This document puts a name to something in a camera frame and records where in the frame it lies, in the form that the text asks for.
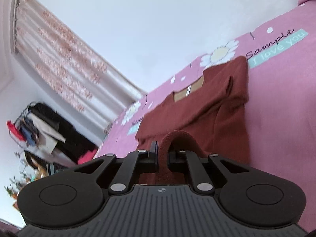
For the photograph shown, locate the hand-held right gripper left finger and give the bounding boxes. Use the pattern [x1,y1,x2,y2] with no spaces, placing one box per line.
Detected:
[71,141,159,194]

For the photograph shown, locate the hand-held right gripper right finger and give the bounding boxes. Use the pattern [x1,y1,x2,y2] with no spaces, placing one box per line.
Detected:
[167,149,250,194]

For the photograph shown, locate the rust red sweater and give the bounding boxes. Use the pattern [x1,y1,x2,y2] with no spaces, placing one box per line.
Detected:
[135,56,251,185]

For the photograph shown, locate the rack of dark clothes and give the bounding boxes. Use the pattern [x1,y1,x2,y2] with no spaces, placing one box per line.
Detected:
[15,101,100,169]

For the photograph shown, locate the pinkish red cloth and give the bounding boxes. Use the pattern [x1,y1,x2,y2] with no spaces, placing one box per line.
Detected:
[77,149,99,165]

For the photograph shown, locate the beige hanging garment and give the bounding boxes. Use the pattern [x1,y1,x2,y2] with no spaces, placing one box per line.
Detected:
[32,115,67,155]

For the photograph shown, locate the pink floral bed sheet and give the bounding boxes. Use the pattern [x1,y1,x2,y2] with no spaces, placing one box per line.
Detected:
[93,1,316,235]

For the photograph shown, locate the beige embroidered curtain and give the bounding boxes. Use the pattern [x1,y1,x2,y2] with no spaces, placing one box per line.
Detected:
[11,0,148,135]

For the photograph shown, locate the colourful flower arrangement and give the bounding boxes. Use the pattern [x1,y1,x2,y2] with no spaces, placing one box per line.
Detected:
[4,150,51,204]

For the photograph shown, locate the red hanging garment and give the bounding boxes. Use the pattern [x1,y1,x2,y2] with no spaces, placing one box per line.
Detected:
[6,120,25,143]

